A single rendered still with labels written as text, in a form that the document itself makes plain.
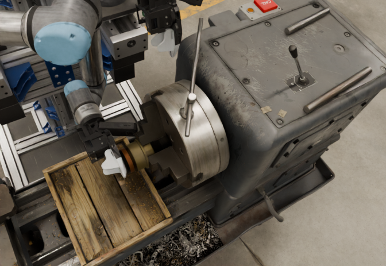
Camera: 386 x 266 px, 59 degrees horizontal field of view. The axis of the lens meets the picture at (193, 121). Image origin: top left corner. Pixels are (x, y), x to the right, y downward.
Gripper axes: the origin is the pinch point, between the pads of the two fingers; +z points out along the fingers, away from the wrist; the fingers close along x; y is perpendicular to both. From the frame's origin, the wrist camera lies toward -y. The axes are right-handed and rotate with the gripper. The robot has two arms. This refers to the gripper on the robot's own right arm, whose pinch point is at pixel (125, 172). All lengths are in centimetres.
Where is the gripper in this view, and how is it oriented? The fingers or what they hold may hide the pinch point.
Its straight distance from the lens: 100.8
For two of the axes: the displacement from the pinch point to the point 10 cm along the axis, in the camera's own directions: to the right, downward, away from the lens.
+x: 1.1, -5.3, -8.4
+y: -8.6, 3.8, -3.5
